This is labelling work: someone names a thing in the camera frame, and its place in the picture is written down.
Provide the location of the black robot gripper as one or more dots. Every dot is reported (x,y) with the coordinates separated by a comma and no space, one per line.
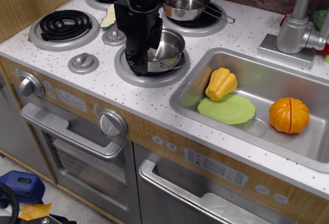
(142,27)

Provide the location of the small steel pot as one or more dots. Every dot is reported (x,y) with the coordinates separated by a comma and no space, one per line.
(170,53)

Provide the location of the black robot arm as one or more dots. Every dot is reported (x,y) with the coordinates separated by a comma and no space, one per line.
(140,21)

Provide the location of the grey stove top knob rear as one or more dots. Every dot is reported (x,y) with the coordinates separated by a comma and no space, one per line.
(114,37)

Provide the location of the grey stove knob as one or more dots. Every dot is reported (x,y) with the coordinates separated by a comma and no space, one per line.
(83,63)
(114,37)

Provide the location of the grey stove top knob front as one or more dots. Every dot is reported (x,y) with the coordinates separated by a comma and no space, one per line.
(83,63)

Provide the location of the grey oven knob right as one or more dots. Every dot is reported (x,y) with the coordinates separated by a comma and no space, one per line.
(111,124)

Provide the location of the grey oven knob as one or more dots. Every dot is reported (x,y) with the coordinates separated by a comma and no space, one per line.
(30,85)
(111,124)

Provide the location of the black coil burner front left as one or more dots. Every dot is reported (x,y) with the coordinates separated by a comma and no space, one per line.
(64,30)

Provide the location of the yellow toy bell pepper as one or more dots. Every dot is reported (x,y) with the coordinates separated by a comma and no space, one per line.
(222,82)

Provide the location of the silver sink basin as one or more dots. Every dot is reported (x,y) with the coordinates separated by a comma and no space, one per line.
(262,83)

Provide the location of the green toy plate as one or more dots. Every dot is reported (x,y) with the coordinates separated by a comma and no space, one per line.
(231,109)

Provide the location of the grey oven knob left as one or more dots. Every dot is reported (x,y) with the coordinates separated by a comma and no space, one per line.
(30,85)

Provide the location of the oven door with window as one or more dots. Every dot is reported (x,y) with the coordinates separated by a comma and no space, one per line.
(97,168)

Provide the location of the silver toy faucet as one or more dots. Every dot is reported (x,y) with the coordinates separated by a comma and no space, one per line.
(295,44)

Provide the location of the orange toy pumpkin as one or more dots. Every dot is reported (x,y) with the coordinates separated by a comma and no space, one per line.
(289,115)

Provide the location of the blue device on floor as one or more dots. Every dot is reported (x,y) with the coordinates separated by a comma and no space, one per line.
(27,187)

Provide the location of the green toy vegetable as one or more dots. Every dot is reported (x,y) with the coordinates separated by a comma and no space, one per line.
(320,19)

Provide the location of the yellow tape piece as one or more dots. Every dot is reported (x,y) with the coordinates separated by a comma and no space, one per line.
(32,211)

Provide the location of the red toy vegetable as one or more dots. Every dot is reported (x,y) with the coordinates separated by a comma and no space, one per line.
(325,50)

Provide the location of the steel saucepan with wire handle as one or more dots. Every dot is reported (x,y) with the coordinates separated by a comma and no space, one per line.
(189,10)

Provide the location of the dishwasher door with handle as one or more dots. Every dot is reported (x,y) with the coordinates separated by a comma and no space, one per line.
(170,193)

